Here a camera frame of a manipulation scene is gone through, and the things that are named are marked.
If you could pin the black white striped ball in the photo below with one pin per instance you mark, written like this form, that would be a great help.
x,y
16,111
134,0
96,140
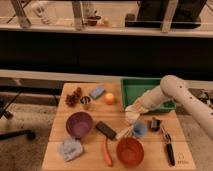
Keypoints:
x,y
85,101

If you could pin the black rectangular block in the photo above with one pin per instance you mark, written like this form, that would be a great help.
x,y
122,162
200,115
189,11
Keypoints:
x,y
106,130

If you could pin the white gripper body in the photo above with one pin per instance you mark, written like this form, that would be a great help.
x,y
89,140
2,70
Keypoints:
x,y
136,107

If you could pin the orange bowl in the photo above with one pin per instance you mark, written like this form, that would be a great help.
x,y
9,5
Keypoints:
x,y
130,152

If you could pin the purple bowl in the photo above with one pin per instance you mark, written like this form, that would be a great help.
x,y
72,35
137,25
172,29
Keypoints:
x,y
79,124

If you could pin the blue small cup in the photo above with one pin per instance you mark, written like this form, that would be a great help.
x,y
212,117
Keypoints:
x,y
139,129

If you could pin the black office chair base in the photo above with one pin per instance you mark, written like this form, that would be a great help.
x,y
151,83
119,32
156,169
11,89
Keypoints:
x,y
11,132

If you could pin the black handled utensil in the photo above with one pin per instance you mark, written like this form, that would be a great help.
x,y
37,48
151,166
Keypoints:
x,y
169,147

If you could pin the blue sponge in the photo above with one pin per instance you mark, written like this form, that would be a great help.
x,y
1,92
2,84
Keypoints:
x,y
97,92

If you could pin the light blue crumpled cloth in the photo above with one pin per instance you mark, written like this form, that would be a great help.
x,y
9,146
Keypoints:
x,y
70,149

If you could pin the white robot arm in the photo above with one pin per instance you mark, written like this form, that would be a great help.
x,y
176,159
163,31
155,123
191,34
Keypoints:
x,y
174,88

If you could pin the small dark metal can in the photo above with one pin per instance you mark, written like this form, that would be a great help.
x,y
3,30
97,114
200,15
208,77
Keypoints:
x,y
155,124

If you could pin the cream handled utensil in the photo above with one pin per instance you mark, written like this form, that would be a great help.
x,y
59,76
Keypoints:
x,y
123,132

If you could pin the wooden table board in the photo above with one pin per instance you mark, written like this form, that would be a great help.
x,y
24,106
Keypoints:
x,y
155,157

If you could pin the orange fruit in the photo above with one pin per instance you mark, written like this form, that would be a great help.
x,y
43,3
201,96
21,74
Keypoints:
x,y
109,98

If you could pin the white paper cup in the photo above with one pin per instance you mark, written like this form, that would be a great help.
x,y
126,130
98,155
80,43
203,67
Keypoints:
x,y
131,117

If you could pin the orange carrot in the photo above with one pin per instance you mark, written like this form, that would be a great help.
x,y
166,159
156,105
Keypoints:
x,y
106,154

